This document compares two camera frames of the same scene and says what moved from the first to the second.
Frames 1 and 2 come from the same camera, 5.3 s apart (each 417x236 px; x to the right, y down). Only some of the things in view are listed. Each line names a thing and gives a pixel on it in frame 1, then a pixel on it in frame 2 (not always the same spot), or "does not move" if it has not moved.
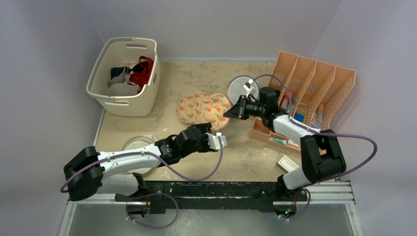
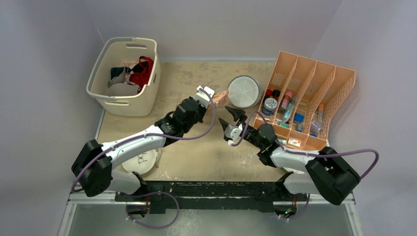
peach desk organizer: x=310 y=92 does not move
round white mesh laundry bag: x=235 y=88 does not move
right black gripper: x=243 y=106 -> x=236 y=122
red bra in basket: x=142 y=78 does not move
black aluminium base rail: x=204 y=196 does not move
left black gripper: x=205 y=128 -> x=202 y=109
